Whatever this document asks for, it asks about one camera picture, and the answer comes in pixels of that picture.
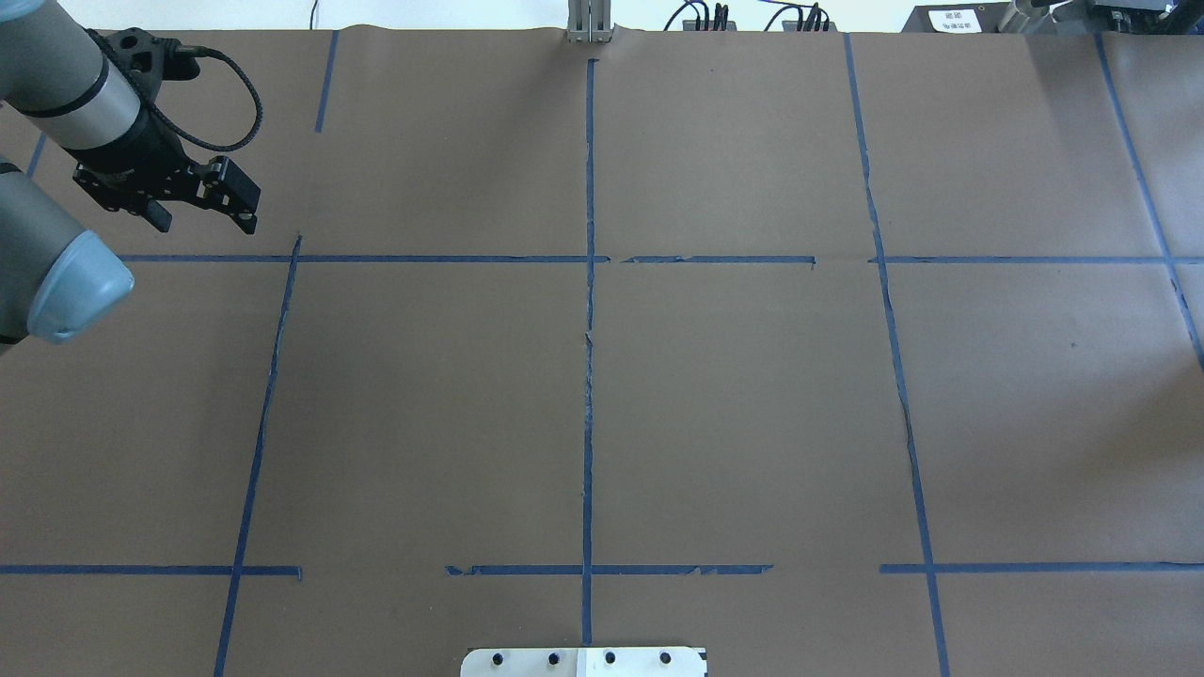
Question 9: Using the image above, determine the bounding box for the aluminium frame post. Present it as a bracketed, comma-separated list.
[566, 0, 614, 45]

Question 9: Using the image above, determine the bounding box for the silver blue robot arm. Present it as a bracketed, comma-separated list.
[1, 1, 265, 351]

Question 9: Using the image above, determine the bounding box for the white paper label sign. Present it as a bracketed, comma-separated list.
[927, 8, 982, 35]

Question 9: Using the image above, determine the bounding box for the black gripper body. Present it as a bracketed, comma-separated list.
[73, 118, 212, 234]

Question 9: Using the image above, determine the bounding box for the white camera mast pedestal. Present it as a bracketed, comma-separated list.
[460, 646, 709, 676]

